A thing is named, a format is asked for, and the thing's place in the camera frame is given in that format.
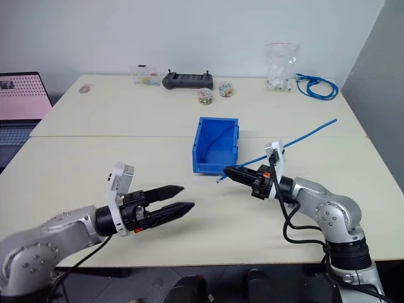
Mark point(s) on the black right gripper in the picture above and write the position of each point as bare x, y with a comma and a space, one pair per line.
262, 184

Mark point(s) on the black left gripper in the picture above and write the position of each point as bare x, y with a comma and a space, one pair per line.
134, 211

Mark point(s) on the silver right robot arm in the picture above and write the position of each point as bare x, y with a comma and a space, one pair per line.
331, 211

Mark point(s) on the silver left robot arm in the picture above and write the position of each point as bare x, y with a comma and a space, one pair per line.
47, 240

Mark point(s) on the blue plastic bin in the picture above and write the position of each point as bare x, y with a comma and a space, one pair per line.
217, 158

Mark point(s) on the small jar of coloured beads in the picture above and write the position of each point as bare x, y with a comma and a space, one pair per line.
225, 89
205, 97

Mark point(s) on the black handheld controller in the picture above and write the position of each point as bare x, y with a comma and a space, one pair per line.
187, 80

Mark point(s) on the clear bag of white couplers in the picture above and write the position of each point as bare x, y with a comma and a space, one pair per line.
281, 69

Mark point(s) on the clear plastic box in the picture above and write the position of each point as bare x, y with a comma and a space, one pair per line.
145, 75

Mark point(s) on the open laptop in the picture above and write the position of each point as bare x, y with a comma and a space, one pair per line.
22, 101

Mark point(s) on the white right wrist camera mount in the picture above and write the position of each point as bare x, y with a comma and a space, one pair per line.
279, 158

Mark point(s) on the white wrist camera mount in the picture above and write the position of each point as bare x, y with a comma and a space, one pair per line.
114, 192
279, 158

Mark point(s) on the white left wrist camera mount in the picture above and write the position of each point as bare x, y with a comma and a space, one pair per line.
114, 192

